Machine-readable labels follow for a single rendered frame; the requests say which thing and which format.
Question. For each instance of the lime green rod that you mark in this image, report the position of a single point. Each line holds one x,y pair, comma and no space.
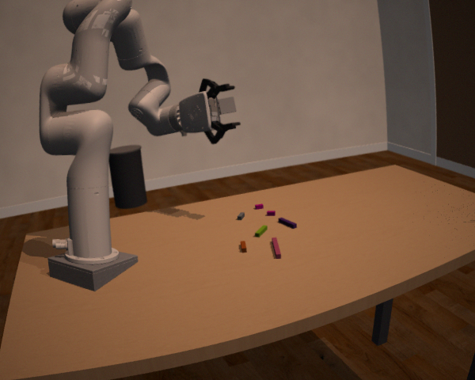
261,231

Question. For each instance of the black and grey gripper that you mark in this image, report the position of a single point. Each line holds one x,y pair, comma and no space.
200,112

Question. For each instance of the purple rod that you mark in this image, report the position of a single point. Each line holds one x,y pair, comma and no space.
288,223

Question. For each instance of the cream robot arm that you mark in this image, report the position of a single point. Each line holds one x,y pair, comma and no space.
87,134

